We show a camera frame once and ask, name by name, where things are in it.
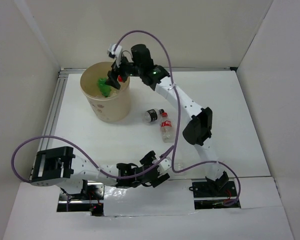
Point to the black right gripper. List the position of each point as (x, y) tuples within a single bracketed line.
[(113, 80)]

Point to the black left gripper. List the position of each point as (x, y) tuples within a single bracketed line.
[(148, 158)]

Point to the green plastic bottle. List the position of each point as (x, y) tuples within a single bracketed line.
[(103, 87)]

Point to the large clear unlabelled bottle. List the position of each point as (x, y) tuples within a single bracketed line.
[(178, 168)]

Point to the small clear bottle red label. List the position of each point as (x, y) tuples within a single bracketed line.
[(166, 129)]

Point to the clear bottle black label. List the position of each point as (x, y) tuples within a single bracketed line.
[(152, 115)]

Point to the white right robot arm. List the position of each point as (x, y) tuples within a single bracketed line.
[(198, 129)]

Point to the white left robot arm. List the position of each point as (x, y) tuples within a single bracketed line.
[(71, 173)]

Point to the beige plastic bin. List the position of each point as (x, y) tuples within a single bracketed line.
[(109, 109)]

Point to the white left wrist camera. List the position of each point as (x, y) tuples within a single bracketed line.
[(164, 166)]

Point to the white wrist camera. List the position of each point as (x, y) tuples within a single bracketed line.
[(115, 52), (164, 166)]

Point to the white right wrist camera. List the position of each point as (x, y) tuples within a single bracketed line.
[(115, 52)]

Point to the aluminium frame rail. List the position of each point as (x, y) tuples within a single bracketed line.
[(71, 118)]

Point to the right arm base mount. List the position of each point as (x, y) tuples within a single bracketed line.
[(215, 194)]

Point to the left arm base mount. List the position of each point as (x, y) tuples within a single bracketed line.
[(90, 199)]

